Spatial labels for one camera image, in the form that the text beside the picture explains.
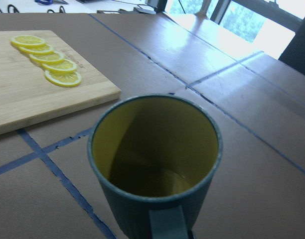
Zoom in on blue mug yellow inside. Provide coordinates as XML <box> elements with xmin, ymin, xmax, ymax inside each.
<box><xmin>87</xmin><ymin>95</ymin><xmax>223</xmax><ymax>239</ymax></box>

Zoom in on lemon slice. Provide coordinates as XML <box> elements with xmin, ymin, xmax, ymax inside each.
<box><xmin>10</xmin><ymin>35</ymin><xmax>46</xmax><ymax>47</ymax></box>
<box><xmin>41</xmin><ymin>59</ymin><xmax>77</xmax><ymax>74</ymax></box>
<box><xmin>44</xmin><ymin>70</ymin><xmax>82</xmax><ymax>87</ymax></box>
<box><xmin>18</xmin><ymin>44</ymin><xmax>54</xmax><ymax>55</ymax></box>
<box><xmin>28</xmin><ymin>51</ymin><xmax>65</xmax><ymax>64</ymax></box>

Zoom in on wooden cutting board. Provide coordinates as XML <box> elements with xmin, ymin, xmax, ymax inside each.
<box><xmin>0</xmin><ymin>30</ymin><xmax>121</xmax><ymax>135</ymax></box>

